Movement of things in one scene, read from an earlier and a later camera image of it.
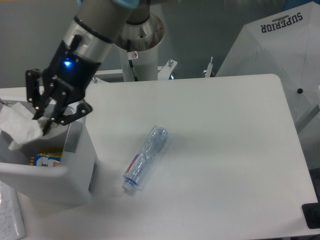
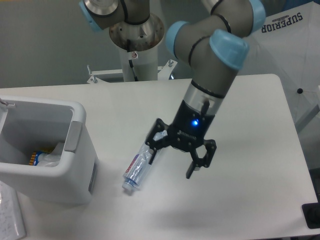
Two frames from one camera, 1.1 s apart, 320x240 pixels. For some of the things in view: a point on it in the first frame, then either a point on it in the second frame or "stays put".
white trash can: (75, 180) stays put
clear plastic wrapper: (17, 123) -> (52, 159)
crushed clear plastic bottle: (144, 160) stays put
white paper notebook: (11, 224) stays put
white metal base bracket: (162, 71) stays put
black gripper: (72, 67) -> (186, 133)
